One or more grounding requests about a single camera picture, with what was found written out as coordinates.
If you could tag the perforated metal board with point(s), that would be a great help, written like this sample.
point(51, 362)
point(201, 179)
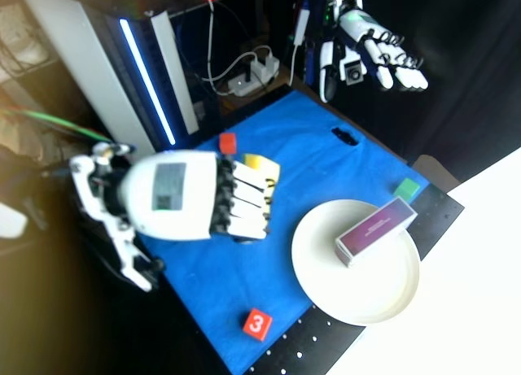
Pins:
point(325, 342)

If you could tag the small black clip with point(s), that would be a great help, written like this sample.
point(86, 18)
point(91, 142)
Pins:
point(346, 137)

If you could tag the green block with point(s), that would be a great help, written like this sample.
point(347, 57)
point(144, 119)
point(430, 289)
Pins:
point(406, 189)

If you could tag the yellow and green sponge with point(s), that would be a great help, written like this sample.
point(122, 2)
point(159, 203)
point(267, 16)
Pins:
point(266, 163)

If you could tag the plain red block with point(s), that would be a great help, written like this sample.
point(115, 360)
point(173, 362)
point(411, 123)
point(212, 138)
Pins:
point(228, 143)

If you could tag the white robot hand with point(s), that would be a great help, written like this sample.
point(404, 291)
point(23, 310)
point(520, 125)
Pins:
point(358, 23)
point(171, 196)

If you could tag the purple rectangular box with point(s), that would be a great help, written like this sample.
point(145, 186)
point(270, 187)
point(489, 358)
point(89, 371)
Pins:
point(374, 230)

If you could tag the blue cloth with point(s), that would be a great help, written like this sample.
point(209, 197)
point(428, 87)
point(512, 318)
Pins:
point(228, 277)

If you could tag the white power strip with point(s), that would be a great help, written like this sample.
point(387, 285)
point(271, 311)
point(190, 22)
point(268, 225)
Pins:
point(254, 76)

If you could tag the white round plate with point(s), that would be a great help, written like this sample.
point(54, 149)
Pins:
point(366, 293)

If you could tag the brown cardboard piece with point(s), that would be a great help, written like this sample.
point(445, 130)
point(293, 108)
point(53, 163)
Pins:
point(437, 173)

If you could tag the white computer tower blue light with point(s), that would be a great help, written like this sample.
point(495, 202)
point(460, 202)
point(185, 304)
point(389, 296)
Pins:
point(93, 74)

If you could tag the red block with number three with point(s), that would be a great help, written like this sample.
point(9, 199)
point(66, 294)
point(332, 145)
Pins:
point(257, 324)

